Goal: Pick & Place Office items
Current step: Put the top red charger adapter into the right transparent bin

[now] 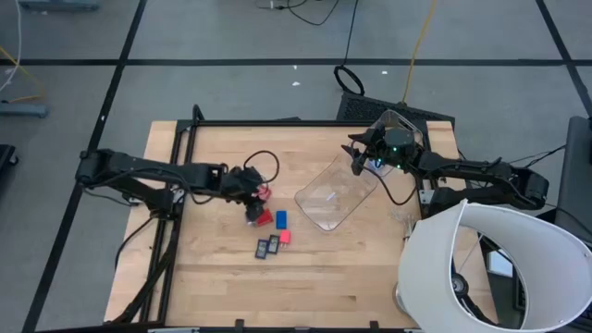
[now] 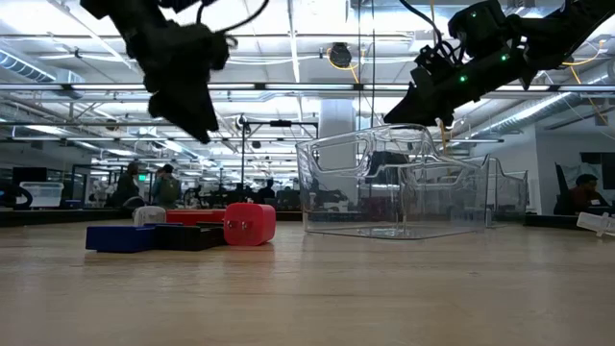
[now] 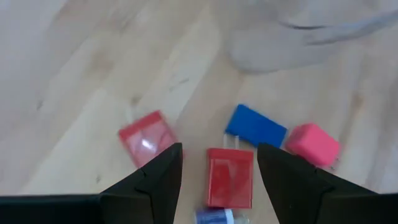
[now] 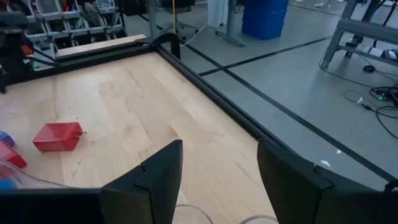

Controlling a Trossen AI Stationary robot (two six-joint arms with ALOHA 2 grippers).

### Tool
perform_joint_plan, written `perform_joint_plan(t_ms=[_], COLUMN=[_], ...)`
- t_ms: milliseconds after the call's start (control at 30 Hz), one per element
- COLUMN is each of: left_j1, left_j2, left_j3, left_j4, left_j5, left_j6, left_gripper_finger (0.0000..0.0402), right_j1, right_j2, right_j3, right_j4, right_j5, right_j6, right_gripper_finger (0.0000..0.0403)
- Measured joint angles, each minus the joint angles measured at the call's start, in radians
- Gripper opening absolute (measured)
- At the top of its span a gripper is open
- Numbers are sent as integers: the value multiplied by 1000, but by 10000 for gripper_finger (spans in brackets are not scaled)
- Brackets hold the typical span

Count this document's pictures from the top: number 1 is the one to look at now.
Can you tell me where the black hanging cable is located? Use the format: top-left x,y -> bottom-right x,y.
333,0 -> 366,97

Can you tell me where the yellow hanging cable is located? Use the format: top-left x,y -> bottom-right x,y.
401,0 -> 438,105

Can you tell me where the clear plastic bin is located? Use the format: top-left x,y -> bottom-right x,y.
293,154 -> 380,232
346,109 -> 426,179

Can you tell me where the blue grey floor foot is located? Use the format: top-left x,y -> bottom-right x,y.
18,0 -> 101,13
0,102 -> 50,119

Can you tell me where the dark grey cabinet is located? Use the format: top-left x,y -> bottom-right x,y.
554,115 -> 592,232

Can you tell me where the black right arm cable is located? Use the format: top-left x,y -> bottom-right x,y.
363,164 -> 420,207

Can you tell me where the clear plastic piece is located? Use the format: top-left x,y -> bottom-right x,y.
390,207 -> 417,241

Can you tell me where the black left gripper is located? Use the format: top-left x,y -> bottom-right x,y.
220,165 -> 269,227

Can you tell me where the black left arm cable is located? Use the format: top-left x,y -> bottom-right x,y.
242,150 -> 281,185

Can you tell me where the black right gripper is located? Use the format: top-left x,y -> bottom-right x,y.
340,125 -> 417,176

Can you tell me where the black aluminium table frame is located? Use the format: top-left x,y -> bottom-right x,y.
108,104 -> 438,325

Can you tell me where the black perforated panel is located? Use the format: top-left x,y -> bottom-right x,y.
336,91 -> 457,135

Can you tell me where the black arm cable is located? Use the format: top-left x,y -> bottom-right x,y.
363,164 -> 420,207
242,150 -> 281,185

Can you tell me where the white floor cable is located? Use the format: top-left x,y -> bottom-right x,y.
0,0 -> 23,93

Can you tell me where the yellow floor cable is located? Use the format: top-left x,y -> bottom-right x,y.
0,45 -> 47,104

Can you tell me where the white lamp shade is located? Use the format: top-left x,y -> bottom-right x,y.
396,198 -> 592,333

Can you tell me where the black floor cable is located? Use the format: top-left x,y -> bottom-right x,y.
256,0 -> 341,27

